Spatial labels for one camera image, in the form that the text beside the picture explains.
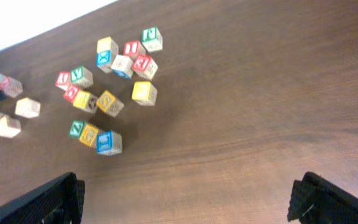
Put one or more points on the red letter E block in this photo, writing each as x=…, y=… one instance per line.
x=145, y=66

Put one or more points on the blue letter X block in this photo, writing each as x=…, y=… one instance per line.
x=104, y=60

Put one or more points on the yellow letter G block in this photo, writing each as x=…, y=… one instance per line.
x=89, y=135

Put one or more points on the red letter Y block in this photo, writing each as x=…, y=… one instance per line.
x=63, y=80

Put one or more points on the red letter I block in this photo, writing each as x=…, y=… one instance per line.
x=133, y=48

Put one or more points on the yellow tilted block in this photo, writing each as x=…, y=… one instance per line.
x=9, y=127

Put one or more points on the red letter Q block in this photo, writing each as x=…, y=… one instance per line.
x=71, y=92

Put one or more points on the yellow block right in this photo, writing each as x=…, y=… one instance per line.
x=144, y=93

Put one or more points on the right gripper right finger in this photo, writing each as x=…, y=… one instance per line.
x=315, y=200

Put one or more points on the red letter A block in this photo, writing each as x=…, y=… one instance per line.
x=11, y=87

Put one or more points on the wooden block blue side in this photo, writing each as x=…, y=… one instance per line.
x=122, y=66

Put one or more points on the yellow block beside Q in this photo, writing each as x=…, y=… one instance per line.
x=86, y=101

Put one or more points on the green letter V block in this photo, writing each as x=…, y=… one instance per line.
x=81, y=77

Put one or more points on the green letter J block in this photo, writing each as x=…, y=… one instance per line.
x=152, y=39

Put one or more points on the yellow letter S block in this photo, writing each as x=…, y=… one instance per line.
x=27, y=108

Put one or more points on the yellow block top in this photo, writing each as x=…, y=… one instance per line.
x=107, y=43

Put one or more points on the green letter Z block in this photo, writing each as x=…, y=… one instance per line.
x=76, y=128

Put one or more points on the blue letter L block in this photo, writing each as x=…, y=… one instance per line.
x=109, y=143

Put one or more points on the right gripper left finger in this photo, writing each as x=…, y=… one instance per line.
x=60, y=200

